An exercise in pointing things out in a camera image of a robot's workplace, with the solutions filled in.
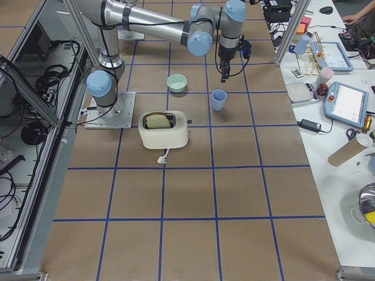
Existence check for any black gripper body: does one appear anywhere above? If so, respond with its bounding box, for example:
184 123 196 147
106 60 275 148
218 44 234 62

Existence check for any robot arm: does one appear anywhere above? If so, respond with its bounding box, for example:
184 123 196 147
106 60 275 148
76 1 250 118

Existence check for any green bowl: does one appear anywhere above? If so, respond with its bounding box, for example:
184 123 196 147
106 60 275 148
166 74 188 93

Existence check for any light blue cup on rack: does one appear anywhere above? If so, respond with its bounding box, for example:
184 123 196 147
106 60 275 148
294 35 310 55

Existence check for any toast slice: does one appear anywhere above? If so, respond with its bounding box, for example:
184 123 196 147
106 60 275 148
146 114 171 129

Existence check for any grey kitchen scale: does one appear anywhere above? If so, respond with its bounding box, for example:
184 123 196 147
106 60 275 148
286 83 319 107

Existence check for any cream toaster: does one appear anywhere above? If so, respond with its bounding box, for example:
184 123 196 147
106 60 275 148
138 111 188 149

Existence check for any wooden rack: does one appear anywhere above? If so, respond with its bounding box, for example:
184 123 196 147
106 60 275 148
295 31 322 76

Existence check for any black power adapter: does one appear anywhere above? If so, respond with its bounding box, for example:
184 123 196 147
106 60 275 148
297 119 321 133

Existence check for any red apple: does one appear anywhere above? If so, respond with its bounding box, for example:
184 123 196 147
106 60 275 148
316 83 329 97

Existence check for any pink cup on table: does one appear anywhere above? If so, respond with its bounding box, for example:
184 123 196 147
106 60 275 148
315 67 335 86

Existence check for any teach pendant far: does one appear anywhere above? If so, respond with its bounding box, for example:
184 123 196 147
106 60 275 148
310 41 354 72

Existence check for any teach pendant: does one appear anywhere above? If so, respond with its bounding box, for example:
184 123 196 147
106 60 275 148
310 41 354 72
323 82 369 128

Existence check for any teach pendant near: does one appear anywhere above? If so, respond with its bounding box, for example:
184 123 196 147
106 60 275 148
323 82 369 128

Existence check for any cardboard tube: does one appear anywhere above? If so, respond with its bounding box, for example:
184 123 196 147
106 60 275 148
328 133 373 167

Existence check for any metal mixing bowl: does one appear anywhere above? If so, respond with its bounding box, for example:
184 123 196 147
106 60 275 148
350 183 374 229

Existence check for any aluminium frame post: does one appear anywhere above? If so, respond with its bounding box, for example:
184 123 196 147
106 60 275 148
274 0 311 67

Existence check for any toaster power cord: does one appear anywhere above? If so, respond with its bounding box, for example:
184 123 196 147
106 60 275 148
157 148 170 165

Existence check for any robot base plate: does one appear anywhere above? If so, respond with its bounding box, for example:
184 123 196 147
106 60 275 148
84 91 136 129

